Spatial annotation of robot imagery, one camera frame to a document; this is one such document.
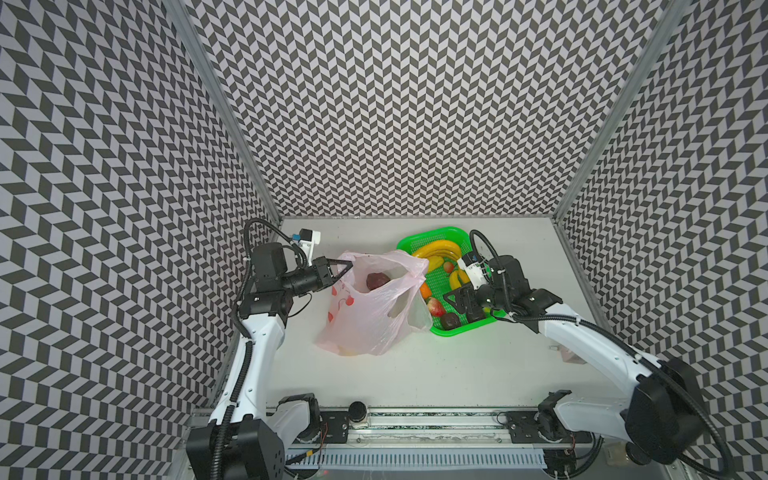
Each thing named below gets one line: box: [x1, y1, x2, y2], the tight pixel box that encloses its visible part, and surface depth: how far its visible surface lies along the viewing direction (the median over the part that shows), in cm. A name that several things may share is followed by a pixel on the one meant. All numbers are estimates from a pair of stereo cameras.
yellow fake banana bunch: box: [412, 240, 462, 272], surface depth 100 cm
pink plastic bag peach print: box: [316, 251, 434, 356], surface depth 71 cm
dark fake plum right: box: [441, 312, 462, 331], surface depth 88 cm
